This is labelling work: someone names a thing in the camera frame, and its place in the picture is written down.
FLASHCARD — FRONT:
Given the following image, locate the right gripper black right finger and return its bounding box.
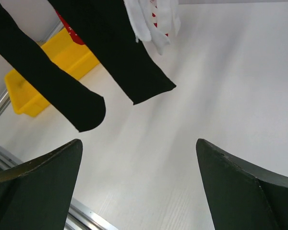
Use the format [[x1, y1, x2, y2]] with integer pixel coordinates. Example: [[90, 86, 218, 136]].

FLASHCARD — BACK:
[[196, 139, 288, 230]]

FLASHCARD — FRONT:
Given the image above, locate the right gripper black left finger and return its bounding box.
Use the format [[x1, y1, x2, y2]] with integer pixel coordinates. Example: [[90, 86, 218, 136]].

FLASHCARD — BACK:
[[0, 139, 83, 230]]

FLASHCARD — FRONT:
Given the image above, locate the black sock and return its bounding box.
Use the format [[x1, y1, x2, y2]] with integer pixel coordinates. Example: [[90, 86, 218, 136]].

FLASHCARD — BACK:
[[0, 4, 106, 132], [49, 0, 176, 104]]

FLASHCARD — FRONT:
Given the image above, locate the yellow plastic tray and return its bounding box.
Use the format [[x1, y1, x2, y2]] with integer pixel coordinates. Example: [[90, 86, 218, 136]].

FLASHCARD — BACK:
[[5, 29, 104, 117]]

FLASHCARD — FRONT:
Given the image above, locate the red snowflake sock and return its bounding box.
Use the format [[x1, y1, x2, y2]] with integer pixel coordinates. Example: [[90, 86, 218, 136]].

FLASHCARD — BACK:
[[55, 11, 85, 45]]

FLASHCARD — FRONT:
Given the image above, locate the white sock red trim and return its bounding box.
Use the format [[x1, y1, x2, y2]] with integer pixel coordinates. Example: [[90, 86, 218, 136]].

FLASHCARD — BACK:
[[124, 0, 181, 55]]

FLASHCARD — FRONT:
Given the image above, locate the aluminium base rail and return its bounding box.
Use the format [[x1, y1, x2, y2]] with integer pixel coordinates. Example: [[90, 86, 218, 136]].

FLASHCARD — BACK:
[[0, 146, 118, 230]]

